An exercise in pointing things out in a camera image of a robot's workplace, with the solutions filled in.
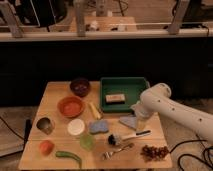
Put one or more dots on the wooden block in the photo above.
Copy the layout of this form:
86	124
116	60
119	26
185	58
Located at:
115	98

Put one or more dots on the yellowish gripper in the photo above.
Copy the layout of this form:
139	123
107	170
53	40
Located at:
141	123

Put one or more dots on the blue sponge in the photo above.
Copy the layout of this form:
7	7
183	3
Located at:
99	126

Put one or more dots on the brown dried bunch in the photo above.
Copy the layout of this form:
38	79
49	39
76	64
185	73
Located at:
152	153

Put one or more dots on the dark maroon bowl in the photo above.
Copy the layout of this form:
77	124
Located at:
80	87

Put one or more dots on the green chili pepper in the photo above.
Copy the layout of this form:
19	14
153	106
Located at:
66	154

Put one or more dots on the wooden table top board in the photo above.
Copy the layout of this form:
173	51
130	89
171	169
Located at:
91	159

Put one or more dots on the orange tomato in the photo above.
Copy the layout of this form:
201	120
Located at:
46	147

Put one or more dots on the green plastic tray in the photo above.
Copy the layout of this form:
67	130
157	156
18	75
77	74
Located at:
130	87

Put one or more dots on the red bowl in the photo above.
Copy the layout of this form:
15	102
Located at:
71	106

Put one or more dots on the metal cup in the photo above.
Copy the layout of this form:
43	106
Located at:
45	125

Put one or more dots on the white round lid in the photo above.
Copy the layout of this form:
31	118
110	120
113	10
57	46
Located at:
76	127

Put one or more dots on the silver fork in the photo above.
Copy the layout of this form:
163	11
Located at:
109	154

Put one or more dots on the green translucent cup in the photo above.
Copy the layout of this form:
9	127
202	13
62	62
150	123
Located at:
87	141

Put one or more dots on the yellow corn cob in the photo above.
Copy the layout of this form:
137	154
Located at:
95	111

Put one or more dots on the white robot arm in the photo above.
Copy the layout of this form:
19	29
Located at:
157	99

